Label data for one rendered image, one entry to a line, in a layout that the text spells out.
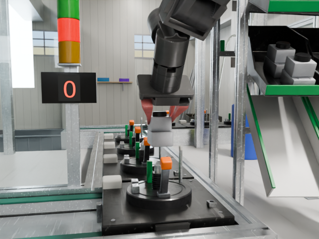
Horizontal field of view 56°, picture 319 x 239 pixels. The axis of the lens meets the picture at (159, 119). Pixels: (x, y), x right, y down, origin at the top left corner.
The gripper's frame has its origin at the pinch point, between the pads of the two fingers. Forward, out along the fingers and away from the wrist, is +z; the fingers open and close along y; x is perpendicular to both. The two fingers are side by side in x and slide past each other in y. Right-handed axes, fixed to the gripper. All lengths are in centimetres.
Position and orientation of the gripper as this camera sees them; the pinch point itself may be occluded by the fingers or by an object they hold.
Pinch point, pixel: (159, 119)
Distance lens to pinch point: 63.1
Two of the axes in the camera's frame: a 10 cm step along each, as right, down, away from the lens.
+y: -9.8, 0.2, -1.9
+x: 1.5, 6.8, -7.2
